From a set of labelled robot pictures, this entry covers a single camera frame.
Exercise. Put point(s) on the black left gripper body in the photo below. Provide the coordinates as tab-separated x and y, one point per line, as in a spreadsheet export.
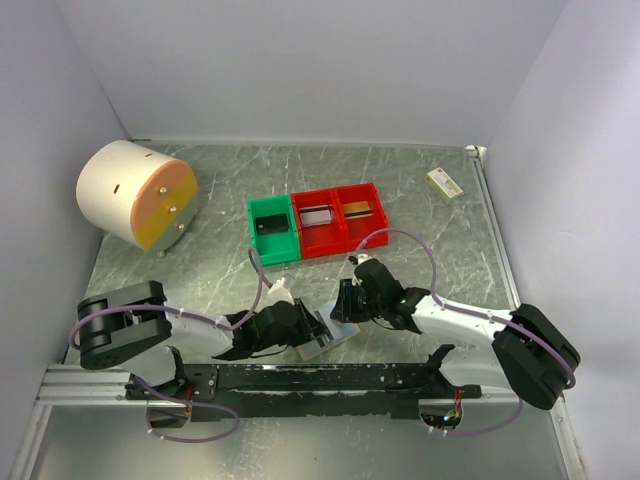
300	333

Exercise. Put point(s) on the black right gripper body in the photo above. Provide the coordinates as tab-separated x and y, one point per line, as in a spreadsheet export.
366	307

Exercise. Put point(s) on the grey striped credit card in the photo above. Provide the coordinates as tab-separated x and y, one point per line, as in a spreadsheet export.
327	320

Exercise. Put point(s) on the tan card holder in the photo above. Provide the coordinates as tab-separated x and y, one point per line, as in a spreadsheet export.
312	349

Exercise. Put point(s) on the silver VIP credit card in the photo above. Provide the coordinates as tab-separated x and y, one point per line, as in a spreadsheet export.
315	216

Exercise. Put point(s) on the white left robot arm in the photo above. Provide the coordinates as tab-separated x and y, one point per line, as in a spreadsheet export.
137	329

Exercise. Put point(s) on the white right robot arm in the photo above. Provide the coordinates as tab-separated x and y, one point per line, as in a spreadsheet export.
516	349

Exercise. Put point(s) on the black credit card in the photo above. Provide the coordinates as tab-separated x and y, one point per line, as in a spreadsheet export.
272	224

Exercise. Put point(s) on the red bin middle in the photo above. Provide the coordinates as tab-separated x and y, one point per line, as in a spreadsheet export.
321	230

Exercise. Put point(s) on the red bin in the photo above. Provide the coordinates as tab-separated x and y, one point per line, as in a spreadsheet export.
356	230
321	230

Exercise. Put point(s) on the green plastic bin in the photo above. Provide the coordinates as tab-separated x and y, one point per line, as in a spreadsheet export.
277	248

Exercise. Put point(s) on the red bin right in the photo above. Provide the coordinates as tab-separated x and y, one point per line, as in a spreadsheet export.
356	230

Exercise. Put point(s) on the small white cardboard box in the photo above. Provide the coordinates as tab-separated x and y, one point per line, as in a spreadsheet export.
443	185

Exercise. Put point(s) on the white cylinder with orange face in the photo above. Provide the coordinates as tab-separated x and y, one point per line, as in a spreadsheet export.
137	194

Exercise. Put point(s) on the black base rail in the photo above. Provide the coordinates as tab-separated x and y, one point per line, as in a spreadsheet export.
262	391

